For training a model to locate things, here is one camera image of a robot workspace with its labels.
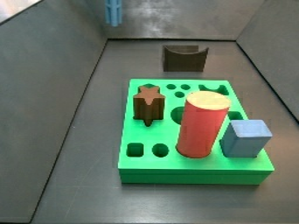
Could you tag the blue cube block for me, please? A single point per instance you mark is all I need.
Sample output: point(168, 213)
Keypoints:
point(245, 138)

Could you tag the brown star peg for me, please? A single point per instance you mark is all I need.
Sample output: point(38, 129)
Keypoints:
point(149, 105)

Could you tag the dark brown curved block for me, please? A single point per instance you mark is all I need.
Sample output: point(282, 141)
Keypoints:
point(184, 58)

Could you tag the red cylinder peg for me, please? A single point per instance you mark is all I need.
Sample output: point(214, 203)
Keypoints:
point(204, 115)

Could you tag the green shape sorting board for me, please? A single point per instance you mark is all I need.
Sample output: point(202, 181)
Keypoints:
point(149, 159)

